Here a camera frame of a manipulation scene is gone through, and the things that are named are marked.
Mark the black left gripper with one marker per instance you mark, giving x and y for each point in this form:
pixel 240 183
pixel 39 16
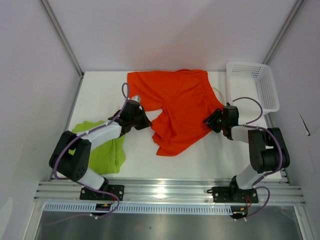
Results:
pixel 146 122

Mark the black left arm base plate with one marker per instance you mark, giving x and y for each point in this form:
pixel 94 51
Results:
pixel 107 192

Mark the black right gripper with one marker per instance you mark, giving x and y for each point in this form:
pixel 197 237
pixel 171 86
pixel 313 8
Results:
pixel 210 120

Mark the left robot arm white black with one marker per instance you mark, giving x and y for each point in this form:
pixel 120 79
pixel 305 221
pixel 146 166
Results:
pixel 72 152

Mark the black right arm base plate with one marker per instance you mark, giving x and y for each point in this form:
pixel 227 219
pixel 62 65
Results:
pixel 224 194

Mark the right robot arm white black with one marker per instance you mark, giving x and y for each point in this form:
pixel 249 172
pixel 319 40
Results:
pixel 268 154

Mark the white plastic perforated basket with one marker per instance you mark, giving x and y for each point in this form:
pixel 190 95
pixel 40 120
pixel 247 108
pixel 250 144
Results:
pixel 253 80

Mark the aluminium frame rail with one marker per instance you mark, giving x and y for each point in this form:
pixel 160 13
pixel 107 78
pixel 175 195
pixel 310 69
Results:
pixel 170 191

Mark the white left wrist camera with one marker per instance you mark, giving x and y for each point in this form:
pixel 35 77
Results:
pixel 136 98

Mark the corner aluminium post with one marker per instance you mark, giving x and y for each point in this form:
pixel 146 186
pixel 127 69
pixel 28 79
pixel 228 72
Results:
pixel 60 35
pixel 284 30

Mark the lime green shorts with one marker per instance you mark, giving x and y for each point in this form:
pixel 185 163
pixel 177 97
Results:
pixel 106 152

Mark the right corner aluminium post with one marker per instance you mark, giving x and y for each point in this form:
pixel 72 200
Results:
pixel 284 30

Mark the white slotted cable duct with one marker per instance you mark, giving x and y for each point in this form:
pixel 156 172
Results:
pixel 135 208

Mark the left corner aluminium post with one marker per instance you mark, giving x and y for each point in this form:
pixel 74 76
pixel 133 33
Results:
pixel 60 35

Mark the orange shorts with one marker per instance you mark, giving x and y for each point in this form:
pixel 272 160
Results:
pixel 186 99

